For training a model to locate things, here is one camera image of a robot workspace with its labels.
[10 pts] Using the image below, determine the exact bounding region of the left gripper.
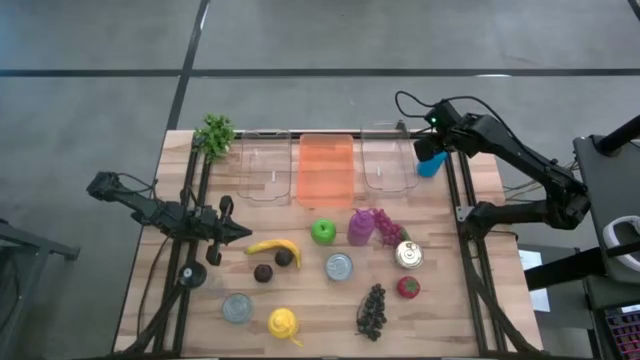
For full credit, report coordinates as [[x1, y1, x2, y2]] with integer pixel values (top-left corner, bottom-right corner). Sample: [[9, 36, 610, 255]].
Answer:
[[194, 195, 253, 265]]

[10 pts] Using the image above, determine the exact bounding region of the blue plastic bottle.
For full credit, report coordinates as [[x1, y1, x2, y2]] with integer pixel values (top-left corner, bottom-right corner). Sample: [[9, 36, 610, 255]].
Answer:
[[417, 149, 449, 179]]

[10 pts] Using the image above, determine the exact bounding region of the black round knob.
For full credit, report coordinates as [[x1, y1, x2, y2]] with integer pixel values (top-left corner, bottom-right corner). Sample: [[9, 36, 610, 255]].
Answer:
[[178, 259, 226, 299]]

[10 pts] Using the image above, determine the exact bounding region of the yellow banana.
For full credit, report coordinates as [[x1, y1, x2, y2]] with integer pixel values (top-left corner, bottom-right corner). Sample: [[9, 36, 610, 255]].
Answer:
[[244, 238, 303, 270]]

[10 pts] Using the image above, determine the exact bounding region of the red grape bunch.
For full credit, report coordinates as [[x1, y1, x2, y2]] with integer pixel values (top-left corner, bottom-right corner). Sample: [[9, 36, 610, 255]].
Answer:
[[372, 208, 412, 249]]

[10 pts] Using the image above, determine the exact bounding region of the purple plastic bottle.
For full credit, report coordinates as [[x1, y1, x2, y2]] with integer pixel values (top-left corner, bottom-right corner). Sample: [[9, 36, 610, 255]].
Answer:
[[347, 208, 376, 247]]

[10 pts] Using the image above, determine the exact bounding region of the tin can blue label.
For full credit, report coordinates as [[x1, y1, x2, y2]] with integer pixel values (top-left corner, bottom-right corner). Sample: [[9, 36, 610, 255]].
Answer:
[[394, 240, 425, 270], [325, 252, 354, 282]]

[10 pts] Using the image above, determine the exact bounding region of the yellow plastic bottle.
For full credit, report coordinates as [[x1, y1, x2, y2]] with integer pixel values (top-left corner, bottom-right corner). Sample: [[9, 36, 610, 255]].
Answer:
[[267, 307, 305, 349]]

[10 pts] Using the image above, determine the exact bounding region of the clear plastic bin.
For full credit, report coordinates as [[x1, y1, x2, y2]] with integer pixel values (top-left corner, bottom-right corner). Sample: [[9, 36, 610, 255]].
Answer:
[[236, 128, 294, 204], [359, 119, 420, 194]]

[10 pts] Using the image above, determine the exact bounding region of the green artificial plant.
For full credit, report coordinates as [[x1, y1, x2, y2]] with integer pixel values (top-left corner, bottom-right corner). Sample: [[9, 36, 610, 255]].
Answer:
[[193, 113, 236, 162]]

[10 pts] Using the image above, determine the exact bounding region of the green apple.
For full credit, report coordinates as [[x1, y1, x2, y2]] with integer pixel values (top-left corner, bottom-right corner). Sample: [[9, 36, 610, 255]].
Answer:
[[310, 218, 338, 247]]

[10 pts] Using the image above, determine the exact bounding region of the orange plastic bin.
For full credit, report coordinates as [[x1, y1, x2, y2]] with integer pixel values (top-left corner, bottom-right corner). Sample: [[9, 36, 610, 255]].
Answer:
[[296, 132, 356, 209]]

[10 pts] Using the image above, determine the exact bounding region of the red strawberry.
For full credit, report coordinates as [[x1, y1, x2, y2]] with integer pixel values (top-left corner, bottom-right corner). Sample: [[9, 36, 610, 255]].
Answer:
[[396, 275, 422, 300]]

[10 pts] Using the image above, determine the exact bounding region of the white paper sheet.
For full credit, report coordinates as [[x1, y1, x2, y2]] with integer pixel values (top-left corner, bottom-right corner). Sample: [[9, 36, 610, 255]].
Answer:
[[518, 248, 551, 314]]

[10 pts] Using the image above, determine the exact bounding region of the black grape bunch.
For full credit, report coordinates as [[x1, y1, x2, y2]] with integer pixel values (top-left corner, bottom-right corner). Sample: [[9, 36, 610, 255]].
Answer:
[[355, 283, 388, 343]]

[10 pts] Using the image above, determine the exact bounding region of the grey desk surface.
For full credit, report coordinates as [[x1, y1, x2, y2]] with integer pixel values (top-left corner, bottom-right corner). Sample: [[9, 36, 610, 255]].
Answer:
[[572, 133, 640, 286]]

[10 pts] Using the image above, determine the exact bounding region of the black desk bar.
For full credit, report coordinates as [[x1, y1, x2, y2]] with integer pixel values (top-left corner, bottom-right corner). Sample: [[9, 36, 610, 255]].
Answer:
[[523, 239, 640, 292]]

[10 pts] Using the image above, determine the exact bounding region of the grey metal cart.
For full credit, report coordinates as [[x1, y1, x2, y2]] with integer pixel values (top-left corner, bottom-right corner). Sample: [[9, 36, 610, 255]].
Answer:
[[0, 217, 81, 360]]

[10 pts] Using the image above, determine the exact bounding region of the black pole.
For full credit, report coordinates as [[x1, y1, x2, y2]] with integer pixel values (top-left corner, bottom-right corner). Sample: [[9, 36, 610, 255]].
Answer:
[[594, 114, 640, 156]]

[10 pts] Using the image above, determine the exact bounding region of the white headset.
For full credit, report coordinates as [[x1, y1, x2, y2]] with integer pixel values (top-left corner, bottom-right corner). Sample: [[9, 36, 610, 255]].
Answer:
[[602, 214, 640, 274]]

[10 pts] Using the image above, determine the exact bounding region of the backlit keyboard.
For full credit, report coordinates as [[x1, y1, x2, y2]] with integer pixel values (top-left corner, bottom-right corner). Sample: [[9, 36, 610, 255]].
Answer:
[[603, 303, 640, 360]]

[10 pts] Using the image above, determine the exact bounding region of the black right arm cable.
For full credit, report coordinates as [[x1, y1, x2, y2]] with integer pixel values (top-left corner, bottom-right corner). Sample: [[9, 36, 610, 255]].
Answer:
[[394, 89, 506, 132]]

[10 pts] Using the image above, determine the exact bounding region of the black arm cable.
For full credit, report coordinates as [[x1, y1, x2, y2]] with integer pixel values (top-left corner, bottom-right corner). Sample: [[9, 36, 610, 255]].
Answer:
[[394, 89, 506, 132], [117, 172, 156, 199]]

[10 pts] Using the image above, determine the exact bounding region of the brown cable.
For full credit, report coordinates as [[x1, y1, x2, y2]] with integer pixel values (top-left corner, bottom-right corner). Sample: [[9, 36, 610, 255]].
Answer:
[[137, 234, 171, 341]]

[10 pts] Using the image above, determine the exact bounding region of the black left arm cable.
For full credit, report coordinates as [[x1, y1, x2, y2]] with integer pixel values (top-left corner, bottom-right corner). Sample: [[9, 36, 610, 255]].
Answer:
[[117, 172, 156, 199]]

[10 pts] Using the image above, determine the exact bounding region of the bundle of wires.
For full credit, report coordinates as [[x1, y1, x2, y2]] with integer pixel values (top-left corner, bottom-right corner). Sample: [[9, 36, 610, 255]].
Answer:
[[502, 159, 581, 201]]

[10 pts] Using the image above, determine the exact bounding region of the black aluminium frame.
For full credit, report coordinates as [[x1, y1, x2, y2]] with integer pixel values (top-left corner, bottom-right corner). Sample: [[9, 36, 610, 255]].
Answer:
[[119, 129, 546, 359]]

